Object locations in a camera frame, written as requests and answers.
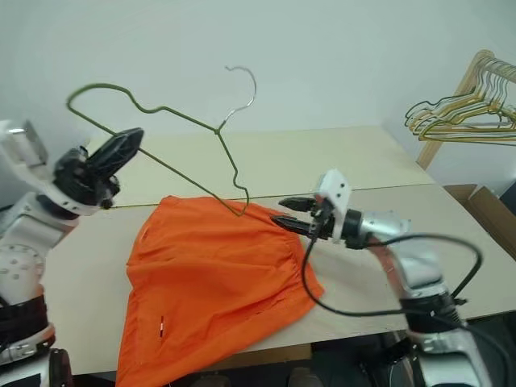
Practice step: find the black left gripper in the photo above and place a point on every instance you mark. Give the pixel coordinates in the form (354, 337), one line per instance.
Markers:
(80, 179)

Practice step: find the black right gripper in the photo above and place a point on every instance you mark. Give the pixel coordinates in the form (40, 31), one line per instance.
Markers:
(324, 225)

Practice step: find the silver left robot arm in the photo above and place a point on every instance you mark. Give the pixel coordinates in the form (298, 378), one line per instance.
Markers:
(20, 258)

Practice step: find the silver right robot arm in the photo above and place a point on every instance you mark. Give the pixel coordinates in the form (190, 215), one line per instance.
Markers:
(423, 270)

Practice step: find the orange shorts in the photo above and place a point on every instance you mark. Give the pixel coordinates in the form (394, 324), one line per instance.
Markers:
(209, 282)

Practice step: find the brown cardboard box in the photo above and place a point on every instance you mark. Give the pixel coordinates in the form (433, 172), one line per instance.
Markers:
(483, 209)

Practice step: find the wooden clothes rack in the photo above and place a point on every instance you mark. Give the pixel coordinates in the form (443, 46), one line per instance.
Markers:
(469, 76)

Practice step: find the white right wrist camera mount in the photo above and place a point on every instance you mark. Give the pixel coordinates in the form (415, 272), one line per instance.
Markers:
(336, 189)

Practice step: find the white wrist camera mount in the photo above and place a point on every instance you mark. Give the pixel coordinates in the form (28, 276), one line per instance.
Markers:
(336, 189)
(18, 145)

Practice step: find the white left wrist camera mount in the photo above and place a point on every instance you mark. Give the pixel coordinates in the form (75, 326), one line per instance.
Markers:
(18, 145)

